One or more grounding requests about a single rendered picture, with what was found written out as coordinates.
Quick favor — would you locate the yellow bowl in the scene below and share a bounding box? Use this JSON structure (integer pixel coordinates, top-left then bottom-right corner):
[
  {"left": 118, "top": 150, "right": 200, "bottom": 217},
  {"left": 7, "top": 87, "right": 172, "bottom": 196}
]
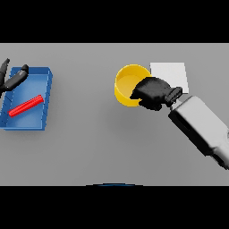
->
[{"left": 114, "top": 64, "right": 152, "bottom": 107}]

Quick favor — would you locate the dark right robot hand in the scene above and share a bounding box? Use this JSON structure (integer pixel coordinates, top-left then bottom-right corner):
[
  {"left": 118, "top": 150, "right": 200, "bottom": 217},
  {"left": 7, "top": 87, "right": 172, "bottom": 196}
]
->
[{"left": 129, "top": 76, "right": 183, "bottom": 112}]

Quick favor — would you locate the dark left robot hand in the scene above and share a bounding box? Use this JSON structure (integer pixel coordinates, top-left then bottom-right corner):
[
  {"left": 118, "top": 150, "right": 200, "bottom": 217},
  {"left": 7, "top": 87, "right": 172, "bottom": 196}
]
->
[{"left": 0, "top": 57, "right": 30, "bottom": 98}]

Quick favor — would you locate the red beaker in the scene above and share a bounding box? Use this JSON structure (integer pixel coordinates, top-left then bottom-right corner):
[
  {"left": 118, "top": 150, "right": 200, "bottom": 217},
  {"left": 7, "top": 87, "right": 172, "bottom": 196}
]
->
[{"left": 8, "top": 94, "right": 45, "bottom": 118}]

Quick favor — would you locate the blue tray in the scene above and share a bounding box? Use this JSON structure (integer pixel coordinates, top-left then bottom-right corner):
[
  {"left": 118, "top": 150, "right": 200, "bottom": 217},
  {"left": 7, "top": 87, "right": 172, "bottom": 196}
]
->
[{"left": 0, "top": 66, "right": 54, "bottom": 131}]

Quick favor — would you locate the pale square scale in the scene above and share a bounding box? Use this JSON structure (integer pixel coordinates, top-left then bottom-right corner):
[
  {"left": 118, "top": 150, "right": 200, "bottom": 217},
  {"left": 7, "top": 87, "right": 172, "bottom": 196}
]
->
[{"left": 148, "top": 62, "right": 190, "bottom": 94}]

